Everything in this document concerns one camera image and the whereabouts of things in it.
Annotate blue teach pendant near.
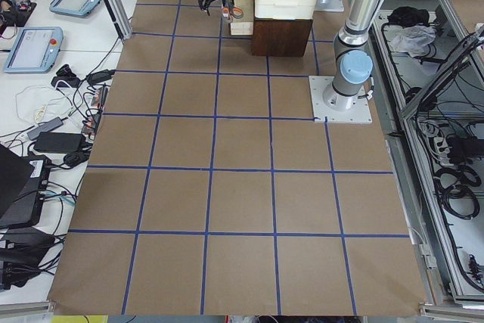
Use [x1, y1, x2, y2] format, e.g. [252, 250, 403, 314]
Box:
[3, 26, 64, 74]

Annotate light wooden drawer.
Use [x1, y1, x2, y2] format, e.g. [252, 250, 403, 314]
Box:
[229, 0, 254, 36]

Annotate white cable bundle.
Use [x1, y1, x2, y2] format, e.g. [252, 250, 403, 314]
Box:
[14, 85, 76, 127]

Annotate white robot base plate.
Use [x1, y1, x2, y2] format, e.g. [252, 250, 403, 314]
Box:
[309, 76, 372, 124]

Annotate black cable coils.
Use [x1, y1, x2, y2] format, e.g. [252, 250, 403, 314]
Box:
[433, 163, 483, 222]

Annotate crumpled white cloth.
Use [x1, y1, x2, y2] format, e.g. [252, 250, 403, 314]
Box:
[389, 25, 436, 57]

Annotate black power adapter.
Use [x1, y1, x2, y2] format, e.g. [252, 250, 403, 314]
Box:
[33, 132, 85, 154]

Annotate black laptop computer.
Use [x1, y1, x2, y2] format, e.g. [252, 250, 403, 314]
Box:
[1, 146, 51, 229]

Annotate grey orange scissors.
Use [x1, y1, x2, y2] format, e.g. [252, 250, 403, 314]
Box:
[222, 0, 244, 23]

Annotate dark brown wooden cabinet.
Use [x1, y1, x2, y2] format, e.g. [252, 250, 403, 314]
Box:
[251, 17, 313, 57]

